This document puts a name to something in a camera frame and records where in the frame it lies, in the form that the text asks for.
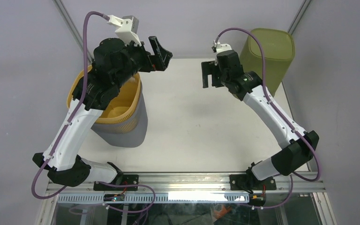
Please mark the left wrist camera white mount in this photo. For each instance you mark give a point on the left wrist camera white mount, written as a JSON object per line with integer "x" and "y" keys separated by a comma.
{"x": 126, "y": 29}

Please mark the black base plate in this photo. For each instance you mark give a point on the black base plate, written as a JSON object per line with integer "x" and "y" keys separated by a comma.
{"x": 120, "y": 180}
{"x": 249, "y": 183}

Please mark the grey slatted plastic basket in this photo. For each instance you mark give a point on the grey slatted plastic basket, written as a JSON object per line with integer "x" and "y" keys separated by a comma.
{"x": 128, "y": 134}

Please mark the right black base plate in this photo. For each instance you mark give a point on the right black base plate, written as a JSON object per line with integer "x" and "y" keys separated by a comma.
{"x": 249, "y": 183}

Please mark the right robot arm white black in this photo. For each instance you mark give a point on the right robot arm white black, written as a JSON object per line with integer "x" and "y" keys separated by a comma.
{"x": 297, "y": 145}

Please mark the right aluminium frame post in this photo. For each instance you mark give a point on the right aluminium frame post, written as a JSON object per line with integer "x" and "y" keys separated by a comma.
{"x": 299, "y": 15}

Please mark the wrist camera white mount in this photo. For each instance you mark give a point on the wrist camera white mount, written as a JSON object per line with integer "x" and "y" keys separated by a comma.
{"x": 126, "y": 29}
{"x": 218, "y": 47}

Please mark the left aluminium frame post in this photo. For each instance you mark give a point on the left aluminium frame post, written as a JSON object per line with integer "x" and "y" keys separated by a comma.
{"x": 60, "y": 6}

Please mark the green slatted plastic basket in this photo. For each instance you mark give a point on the green slatted plastic basket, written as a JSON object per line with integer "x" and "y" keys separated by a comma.
{"x": 279, "y": 51}

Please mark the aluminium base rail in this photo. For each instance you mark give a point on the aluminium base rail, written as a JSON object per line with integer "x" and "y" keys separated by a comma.
{"x": 164, "y": 182}

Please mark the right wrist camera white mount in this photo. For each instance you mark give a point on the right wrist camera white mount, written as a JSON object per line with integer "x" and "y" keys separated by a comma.
{"x": 218, "y": 47}

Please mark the white slotted cable duct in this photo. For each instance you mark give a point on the white slotted cable duct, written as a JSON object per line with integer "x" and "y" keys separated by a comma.
{"x": 170, "y": 197}

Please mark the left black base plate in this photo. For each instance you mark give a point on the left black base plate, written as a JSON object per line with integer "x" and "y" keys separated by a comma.
{"x": 120, "y": 180}

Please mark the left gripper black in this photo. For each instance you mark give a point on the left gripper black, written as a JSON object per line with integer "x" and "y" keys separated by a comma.
{"x": 160, "y": 61}

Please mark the orange object under table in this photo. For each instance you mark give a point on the orange object under table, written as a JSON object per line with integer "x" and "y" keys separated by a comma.
{"x": 220, "y": 210}

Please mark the aluminium frame post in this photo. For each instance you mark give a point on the aluminium frame post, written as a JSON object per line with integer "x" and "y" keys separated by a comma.
{"x": 60, "y": 6}
{"x": 299, "y": 15}

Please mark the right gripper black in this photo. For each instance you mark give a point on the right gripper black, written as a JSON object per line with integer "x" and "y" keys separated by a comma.
{"x": 210, "y": 68}

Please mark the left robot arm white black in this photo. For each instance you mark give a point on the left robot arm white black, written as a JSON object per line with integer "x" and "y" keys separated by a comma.
{"x": 114, "y": 64}

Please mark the yellow slatted plastic basket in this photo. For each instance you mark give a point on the yellow slatted plastic basket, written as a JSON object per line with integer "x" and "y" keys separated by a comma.
{"x": 124, "y": 105}

